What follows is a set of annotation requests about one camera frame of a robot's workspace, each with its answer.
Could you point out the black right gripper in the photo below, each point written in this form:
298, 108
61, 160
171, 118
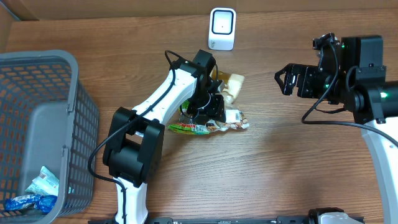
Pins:
305, 72

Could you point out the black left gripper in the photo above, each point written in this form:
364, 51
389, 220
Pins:
216, 112

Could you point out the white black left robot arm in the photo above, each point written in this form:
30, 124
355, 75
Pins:
136, 136

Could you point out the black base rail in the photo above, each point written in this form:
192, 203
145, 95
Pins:
278, 220

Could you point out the grey plastic mesh basket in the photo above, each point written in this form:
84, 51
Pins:
48, 120

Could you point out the light teal snack packet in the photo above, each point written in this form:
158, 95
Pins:
46, 183

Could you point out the blue snack packet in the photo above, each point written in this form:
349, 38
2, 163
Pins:
44, 203

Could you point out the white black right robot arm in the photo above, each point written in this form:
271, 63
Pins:
351, 72

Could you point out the green snack bag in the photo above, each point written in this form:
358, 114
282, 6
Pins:
186, 124

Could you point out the white barcode scanner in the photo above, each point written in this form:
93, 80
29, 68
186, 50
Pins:
222, 29

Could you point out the beige brown nut snack bag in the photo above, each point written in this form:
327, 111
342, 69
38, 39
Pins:
235, 119

